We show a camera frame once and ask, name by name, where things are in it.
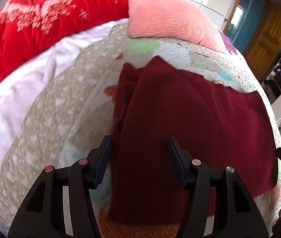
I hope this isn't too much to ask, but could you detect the red floral quilt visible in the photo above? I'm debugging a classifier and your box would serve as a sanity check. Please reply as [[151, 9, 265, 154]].
[[0, 0, 128, 83]]

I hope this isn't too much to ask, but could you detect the pink corduroy pillow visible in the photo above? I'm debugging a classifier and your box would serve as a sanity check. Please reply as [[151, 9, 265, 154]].
[[128, 0, 226, 53]]

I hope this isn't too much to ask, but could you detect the white blanket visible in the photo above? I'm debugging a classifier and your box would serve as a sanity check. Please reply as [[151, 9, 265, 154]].
[[0, 19, 128, 167]]

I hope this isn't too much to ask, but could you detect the heart patterned bedspread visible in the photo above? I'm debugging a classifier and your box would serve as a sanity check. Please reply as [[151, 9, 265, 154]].
[[0, 24, 281, 234]]

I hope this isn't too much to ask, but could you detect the dark red garment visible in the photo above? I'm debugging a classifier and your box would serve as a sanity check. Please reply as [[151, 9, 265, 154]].
[[108, 57, 278, 225]]

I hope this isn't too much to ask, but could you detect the wooden door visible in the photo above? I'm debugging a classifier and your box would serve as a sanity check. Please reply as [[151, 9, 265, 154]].
[[242, 3, 281, 81]]

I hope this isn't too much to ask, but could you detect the purple pillow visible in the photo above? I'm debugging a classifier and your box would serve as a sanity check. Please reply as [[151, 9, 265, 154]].
[[218, 30, 238, 55]]

